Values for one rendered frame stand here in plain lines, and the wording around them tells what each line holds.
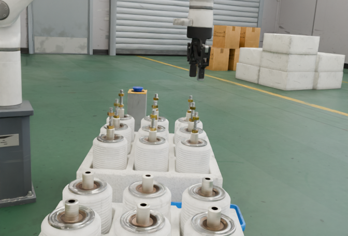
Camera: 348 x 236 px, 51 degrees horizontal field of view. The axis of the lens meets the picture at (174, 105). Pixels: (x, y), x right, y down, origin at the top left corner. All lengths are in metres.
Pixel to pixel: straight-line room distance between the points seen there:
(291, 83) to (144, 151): 2.91
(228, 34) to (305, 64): 1.43
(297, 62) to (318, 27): 3.68
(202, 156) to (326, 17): 6.49
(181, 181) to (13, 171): 0.53
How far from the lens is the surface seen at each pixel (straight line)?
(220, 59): 4.95
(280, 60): 3.80
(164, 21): 6.71
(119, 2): 6.38
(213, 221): 0.63
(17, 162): 1.21
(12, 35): 1.19
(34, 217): 1.18
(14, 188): 1.24
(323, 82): 4.10
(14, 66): 1.17
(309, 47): 3.89
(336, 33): 7.18
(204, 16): 1.06
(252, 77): 4.10
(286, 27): 8.04
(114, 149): 1.00
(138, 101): 1.38
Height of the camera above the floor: 0.57
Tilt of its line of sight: 13 degrees down
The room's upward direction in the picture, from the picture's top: 3 degrees clockwise
